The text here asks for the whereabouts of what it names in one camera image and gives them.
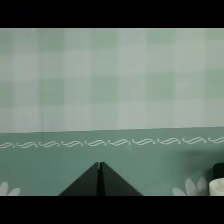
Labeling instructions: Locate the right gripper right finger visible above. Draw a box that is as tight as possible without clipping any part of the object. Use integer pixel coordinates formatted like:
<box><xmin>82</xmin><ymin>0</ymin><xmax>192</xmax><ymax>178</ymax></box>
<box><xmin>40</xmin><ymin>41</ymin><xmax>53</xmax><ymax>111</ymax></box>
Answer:
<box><xmin>99</xmin><ymin>161</ymin><xmax>143</xmax><ymax>197</ymax></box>

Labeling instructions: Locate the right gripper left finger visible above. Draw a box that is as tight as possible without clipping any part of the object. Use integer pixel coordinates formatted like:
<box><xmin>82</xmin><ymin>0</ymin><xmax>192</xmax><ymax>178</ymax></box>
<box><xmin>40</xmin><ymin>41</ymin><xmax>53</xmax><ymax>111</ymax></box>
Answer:
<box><xmin>58</xmin><ymin>162</ymin><xmax>101</xmax><ymax>197</ymax></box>

